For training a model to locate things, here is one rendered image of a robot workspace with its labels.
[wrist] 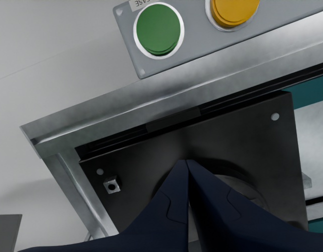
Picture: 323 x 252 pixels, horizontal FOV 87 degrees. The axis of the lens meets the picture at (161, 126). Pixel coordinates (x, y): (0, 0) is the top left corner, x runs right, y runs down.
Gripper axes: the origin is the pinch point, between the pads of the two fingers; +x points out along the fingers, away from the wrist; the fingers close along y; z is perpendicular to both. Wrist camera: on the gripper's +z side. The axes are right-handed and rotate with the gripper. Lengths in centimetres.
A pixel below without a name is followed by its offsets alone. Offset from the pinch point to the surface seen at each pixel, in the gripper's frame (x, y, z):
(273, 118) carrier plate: 12.1, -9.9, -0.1
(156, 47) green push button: 12.0, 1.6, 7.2
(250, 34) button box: 13.2, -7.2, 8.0
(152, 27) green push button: 12.0, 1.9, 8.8
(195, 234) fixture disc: 10.1, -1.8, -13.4
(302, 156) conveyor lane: 17.6, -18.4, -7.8
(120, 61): 23.2, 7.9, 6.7
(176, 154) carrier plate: 12.2, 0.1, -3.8
